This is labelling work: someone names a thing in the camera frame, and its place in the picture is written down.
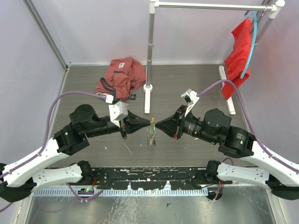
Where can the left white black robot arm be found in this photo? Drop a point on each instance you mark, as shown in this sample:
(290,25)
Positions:
(22,178)

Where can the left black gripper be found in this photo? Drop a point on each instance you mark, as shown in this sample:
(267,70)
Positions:
(131,123)

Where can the grey slotted cable duct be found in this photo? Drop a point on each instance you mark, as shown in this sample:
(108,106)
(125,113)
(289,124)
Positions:
(65,191)

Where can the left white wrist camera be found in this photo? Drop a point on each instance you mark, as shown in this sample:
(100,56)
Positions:
(117,111)

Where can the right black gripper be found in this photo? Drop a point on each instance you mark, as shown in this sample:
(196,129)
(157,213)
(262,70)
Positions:
(174,125)

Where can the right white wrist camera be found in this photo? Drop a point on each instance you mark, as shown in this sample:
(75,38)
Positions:
(191,99)

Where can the bright red shirt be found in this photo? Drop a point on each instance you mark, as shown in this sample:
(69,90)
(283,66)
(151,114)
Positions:
(236,61)

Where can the rust red t-shirt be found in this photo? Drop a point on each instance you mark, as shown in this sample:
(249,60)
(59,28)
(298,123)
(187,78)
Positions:
(123,77)

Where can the white metal clothes rack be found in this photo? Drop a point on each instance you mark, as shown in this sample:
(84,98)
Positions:
(263,15)

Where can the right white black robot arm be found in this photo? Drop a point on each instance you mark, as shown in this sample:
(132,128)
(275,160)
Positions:
(282,179)

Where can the aluminium frame post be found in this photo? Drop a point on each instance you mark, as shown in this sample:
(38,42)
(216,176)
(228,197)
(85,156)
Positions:
(38,19)

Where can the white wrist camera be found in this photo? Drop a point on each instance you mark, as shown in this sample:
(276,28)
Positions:
(117,111)
(191,99)

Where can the black mounting base plate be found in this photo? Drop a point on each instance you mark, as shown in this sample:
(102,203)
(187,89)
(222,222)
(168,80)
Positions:
(184,178)

